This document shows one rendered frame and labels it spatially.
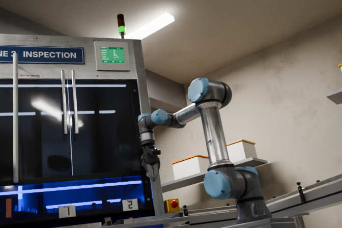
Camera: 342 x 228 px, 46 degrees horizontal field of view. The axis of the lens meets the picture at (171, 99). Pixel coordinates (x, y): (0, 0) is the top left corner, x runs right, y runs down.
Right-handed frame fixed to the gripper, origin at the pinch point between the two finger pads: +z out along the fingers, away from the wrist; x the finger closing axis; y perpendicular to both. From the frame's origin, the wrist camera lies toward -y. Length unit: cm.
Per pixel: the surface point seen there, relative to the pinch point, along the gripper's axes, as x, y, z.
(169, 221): -1.0, -12.4, 23.0
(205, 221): -41, 38, 20
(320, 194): -82, -20, 20
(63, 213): 43, 27, 8
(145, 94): -10, 28, -60
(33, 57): 56, 27, -84
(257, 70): -221, 204, -172
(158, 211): -8.4, 27.6, 12.7
